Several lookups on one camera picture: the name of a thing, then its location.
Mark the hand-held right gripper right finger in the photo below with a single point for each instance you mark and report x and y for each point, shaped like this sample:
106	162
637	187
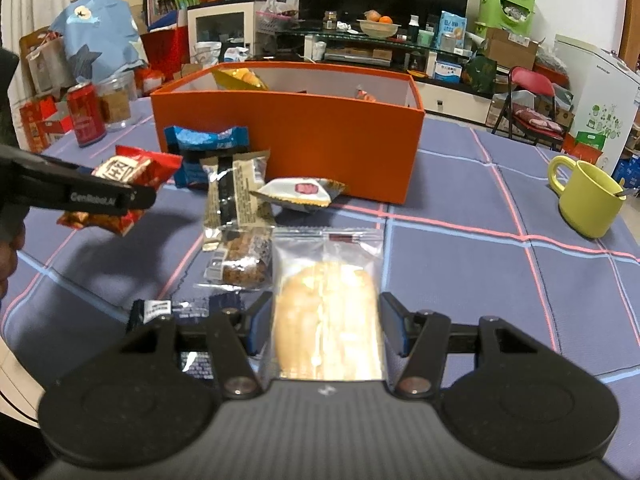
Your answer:
392	325

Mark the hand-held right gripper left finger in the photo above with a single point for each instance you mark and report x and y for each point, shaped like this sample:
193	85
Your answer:
260	325

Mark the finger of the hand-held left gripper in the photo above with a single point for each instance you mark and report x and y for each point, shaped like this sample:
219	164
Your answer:
75	187

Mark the clear bread packet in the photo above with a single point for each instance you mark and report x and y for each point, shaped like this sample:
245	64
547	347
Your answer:
325	310

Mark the clear sesame cake packet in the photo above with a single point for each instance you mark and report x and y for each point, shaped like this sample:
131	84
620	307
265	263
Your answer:
242	260

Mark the red snack packet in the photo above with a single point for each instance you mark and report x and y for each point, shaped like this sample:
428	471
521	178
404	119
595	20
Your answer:
145	165

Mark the black and beige snack packet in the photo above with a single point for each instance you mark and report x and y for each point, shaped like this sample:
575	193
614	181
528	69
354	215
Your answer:
232	195

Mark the blue cookie packet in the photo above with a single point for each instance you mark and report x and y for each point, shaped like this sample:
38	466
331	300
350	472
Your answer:
205	152

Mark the orange cardboard box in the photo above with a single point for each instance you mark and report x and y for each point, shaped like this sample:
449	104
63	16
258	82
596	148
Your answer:
340	150

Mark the yellow snack packet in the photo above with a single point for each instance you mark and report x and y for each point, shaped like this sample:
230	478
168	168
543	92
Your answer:
240	79

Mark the red and white box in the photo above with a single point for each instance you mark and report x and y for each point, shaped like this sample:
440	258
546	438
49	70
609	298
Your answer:
45	127

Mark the red drink can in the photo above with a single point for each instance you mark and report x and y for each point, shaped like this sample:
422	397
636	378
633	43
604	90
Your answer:
86	115

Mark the clear plastic jar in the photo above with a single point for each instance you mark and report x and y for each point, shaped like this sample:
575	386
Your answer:
119	105

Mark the navy snack packet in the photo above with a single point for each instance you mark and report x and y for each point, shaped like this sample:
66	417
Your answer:
160	309

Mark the white packet with red label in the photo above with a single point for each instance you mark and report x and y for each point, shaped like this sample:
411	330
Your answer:
300	192

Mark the blue shark bag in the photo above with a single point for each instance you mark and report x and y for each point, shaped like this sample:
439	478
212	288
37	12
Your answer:
95	35

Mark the red gift bag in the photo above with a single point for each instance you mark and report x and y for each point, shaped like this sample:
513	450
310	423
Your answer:
162	52

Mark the white and blue pouch bag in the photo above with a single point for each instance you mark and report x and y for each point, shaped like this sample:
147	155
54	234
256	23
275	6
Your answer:
236	55

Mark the white glass door cabinet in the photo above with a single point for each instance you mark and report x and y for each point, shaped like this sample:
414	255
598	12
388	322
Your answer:
220	25

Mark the green mug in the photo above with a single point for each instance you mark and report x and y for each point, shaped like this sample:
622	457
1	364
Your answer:
590	205

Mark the white tv cabinet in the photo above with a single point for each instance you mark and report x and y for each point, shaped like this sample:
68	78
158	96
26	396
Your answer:
455	102

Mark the orange and green bag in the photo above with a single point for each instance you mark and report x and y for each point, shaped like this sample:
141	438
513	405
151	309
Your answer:
585	146

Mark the metal spoon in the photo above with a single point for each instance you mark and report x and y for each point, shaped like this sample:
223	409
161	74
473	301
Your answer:
622	192

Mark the dark green bag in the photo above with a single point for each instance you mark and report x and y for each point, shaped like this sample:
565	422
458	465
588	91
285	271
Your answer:
480	72

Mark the red folding chair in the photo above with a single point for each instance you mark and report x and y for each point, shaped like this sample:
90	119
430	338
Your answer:
532	82

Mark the white fruit bowl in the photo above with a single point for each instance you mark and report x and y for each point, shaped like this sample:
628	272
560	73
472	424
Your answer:
377	30

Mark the dark bottle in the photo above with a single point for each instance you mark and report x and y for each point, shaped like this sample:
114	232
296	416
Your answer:
413	27

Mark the brown cardboard box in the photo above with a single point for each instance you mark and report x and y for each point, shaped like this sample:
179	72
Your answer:
510	50

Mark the brown round fruit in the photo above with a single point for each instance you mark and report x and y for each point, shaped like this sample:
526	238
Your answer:
371	15

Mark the green stacked bins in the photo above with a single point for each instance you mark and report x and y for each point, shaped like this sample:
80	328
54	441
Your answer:
505	0

